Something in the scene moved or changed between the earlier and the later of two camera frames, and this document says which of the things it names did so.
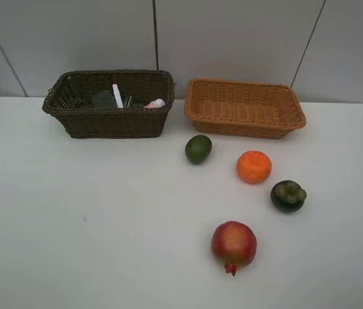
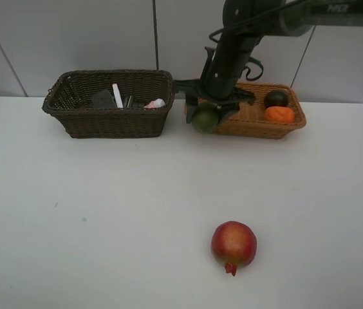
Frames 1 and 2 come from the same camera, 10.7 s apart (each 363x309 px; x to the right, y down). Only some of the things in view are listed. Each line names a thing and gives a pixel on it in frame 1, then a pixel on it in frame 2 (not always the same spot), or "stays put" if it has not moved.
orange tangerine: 253,167 -> 279,114
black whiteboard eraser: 104,100 stays put
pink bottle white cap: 158,103 stays put
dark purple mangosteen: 288,196 -> 275,98
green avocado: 197,149 -> 204,118
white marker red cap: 118,96 stays put
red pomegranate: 233,244 stays put
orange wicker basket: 240,110 stays put
